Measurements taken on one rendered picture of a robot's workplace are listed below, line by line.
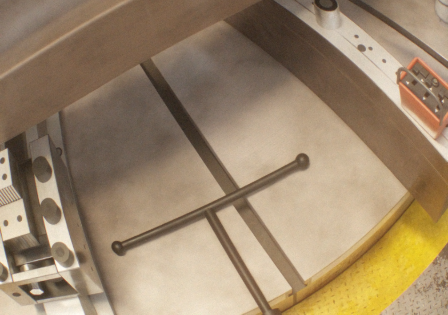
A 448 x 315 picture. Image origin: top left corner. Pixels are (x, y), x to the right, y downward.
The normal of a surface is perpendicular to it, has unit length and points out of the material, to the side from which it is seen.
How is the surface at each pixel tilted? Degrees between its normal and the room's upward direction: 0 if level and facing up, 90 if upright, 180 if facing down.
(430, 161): 90
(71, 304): 0
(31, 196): 0
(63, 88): 90
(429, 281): 0
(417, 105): 97
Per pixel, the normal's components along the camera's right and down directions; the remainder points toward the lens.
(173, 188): -0.13, -0.49
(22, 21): 0.24, 0.37
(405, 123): -0.76, 0.61
